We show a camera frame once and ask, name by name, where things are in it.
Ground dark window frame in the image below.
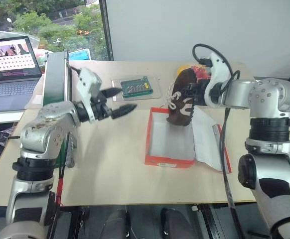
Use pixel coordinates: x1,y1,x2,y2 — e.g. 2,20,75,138
99,0,115,61

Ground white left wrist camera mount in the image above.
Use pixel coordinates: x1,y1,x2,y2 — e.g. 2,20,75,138
76,67,103,124

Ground grey open laptop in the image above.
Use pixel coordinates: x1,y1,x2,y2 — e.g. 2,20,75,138
0,35,44,114

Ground black red left arm cable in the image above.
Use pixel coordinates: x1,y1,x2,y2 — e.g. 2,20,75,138
47,65,82,239

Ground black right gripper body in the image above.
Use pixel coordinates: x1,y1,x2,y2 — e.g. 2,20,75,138
193,83,211,106

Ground dark rounded shape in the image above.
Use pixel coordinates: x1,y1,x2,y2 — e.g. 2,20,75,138
160,207,193,239

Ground orange shoebox with lid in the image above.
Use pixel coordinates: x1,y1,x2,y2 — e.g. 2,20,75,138
144,107,232,174

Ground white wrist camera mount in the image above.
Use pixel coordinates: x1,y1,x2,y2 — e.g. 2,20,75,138
76,67,103,124
204,52,232,107

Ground green circuit board in bag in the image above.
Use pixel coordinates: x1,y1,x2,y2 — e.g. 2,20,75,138
111,75,163,103

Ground white wrapping paper sheet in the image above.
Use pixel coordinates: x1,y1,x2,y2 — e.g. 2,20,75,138
192,107,224,172

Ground brown shoe with white laces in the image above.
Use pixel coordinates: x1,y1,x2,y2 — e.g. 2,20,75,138
164,68,198,126

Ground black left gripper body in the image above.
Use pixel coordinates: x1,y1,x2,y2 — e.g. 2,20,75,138
90,90,114,121

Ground red yellow plastic packet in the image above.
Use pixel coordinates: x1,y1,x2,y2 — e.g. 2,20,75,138
176,64,212,81

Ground green black conveyor belt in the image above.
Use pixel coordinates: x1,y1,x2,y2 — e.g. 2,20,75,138
41,50,76,169

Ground clear crumpled plastic bag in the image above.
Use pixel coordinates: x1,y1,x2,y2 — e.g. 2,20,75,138
0,128,19,150

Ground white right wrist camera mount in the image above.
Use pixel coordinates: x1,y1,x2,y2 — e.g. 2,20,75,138
204,52,232,107

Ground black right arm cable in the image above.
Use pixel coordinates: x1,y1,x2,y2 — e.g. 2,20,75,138
192,44,247,239

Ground blue white box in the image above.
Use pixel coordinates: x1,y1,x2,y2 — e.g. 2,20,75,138
68,48,91,61

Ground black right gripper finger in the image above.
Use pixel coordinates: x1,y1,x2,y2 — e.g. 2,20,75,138
184,83,198,97

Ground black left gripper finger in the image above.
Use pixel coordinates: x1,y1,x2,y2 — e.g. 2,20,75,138
111,103,138,120
102,87,123,99

